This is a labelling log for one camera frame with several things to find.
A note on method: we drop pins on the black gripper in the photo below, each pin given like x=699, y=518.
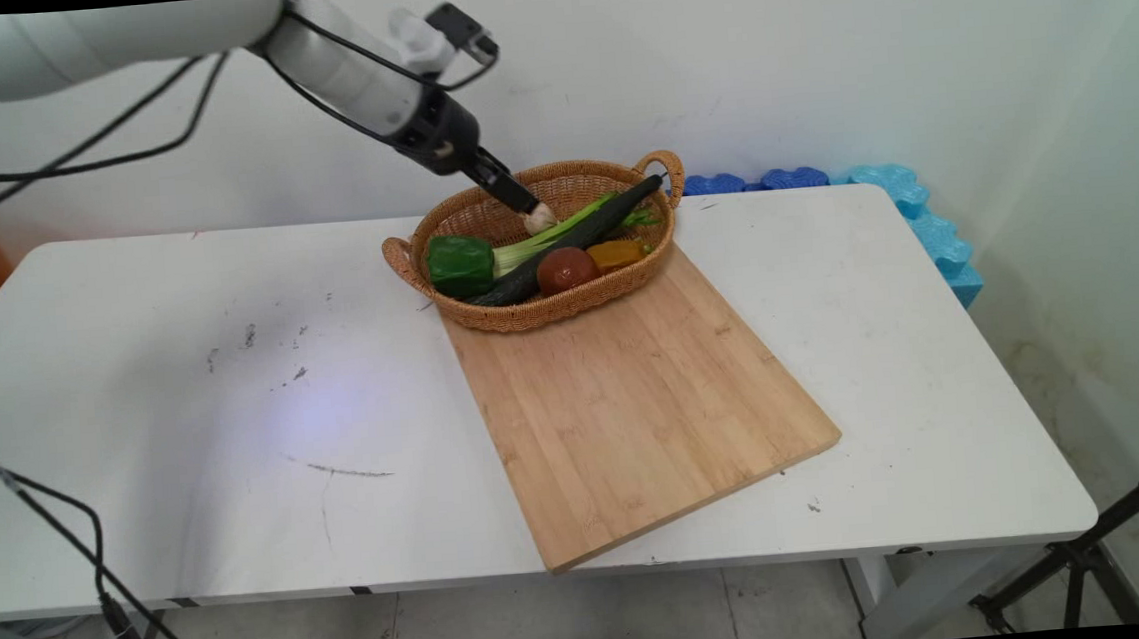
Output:
x=441, y=133

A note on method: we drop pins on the dark green cucumber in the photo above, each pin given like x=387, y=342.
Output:
x=574, y=239

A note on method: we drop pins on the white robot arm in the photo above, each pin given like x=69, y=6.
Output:
x=109, y=41

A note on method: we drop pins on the woven wicker basket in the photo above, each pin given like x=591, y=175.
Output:
x=502, y=214

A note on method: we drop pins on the white garlic bulb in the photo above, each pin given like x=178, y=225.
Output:
x=543, y=223

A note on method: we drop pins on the green leek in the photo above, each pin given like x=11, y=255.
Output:
x=525, y=250

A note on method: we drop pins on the green bell pepper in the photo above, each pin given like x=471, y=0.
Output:
x=460, y=265

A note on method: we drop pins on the red tomato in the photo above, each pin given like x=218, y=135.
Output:
x=566, y=272

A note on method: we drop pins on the yellow bell pepper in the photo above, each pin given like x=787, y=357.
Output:
x=617, y=255

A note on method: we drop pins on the bamboo cutting board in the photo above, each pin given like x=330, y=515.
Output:
x=636, y=415

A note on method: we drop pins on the light blue foam mat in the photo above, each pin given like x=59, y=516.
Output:
x=934, y=234

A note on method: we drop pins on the black tripod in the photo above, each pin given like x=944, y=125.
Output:
x=1077, y=557

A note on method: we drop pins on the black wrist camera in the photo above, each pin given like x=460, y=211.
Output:
x=459, y=28

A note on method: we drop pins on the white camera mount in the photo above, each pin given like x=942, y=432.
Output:
x=415, y=42

